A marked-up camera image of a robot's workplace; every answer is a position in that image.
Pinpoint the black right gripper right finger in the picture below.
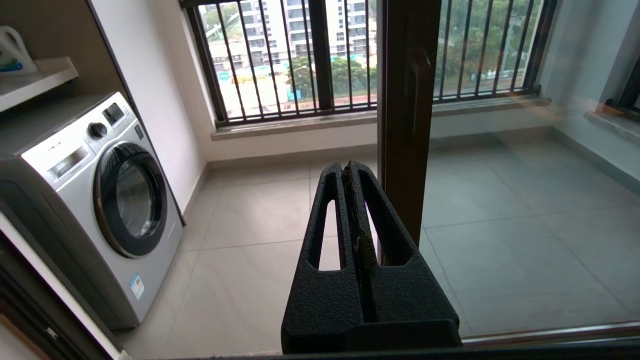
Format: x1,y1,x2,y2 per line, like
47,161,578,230
346,160,460,324

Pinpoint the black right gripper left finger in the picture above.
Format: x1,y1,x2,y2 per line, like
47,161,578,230
281,161,365,354

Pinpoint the brown-framed sliding glass door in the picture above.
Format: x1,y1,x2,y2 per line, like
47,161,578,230
376,0,640,351

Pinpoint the grey stone window sill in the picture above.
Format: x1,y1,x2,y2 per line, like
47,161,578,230
210,94,553,142

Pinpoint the black balcony railing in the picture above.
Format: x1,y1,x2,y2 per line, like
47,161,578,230
197,0,543,123

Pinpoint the white front-load washing machine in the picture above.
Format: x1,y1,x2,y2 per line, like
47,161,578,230
0,91,185,331

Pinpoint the side window with railing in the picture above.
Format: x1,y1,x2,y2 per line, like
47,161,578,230
582,52,640,146

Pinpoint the white laundry detergent bottle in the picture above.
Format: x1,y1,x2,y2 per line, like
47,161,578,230
0,26,39,77

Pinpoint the dark window frame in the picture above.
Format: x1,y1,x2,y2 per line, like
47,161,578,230
179,0,560,127

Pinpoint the dark outer door frame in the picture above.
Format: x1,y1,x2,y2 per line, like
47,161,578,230
0,197,126,360

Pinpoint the white wall shelf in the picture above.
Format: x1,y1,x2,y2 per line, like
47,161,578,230
0,56,80,114

